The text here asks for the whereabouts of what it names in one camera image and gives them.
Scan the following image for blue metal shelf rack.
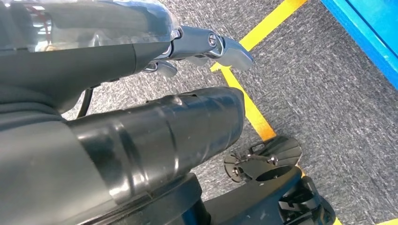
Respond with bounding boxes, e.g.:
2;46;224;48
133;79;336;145
320;0;398;91

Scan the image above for yellow floor tape square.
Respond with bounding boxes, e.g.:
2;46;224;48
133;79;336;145
210;0;343;225

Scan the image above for black robot foot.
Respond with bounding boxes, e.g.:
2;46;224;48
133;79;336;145
118;136;337;225

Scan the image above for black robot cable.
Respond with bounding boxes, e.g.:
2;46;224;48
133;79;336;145
76;87;94;119

